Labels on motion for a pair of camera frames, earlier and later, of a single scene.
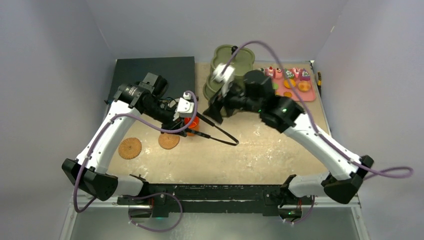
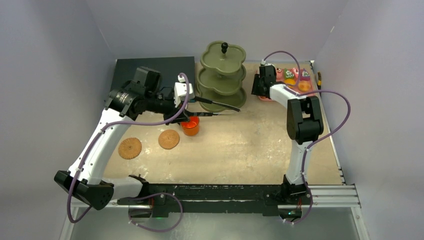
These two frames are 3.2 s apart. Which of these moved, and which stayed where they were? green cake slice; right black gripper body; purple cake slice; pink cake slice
Moved: right black gripper body
Stayed: purple cake slice; pink cake slice; green cake slice
